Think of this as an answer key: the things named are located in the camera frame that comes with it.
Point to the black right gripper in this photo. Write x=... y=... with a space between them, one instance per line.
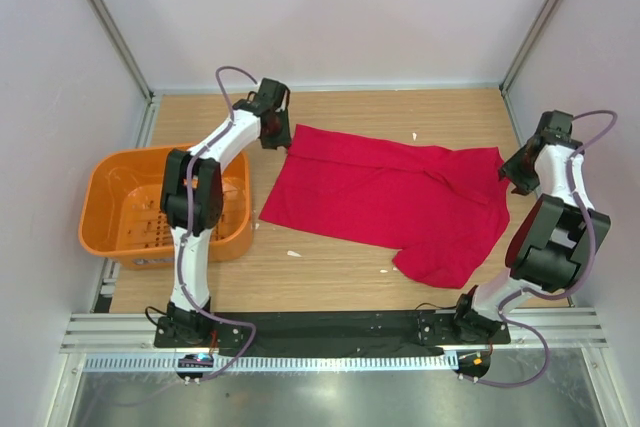
x=523 y=185

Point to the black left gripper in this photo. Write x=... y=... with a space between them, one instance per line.
x=285 y=138

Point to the red t shirt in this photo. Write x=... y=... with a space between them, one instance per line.
x=441 y=210

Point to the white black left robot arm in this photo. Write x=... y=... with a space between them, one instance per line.
x=192 y=201

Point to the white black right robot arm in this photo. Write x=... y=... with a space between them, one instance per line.
x=554 y=249

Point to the orange plastic basket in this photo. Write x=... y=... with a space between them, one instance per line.
x=122 y=221

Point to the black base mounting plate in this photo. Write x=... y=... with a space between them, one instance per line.
x=347 y=334

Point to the white slotted cable duct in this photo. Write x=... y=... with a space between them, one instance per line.
x=184 y=363

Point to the aluminium frame rail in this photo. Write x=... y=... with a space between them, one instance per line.
x=529 y=328

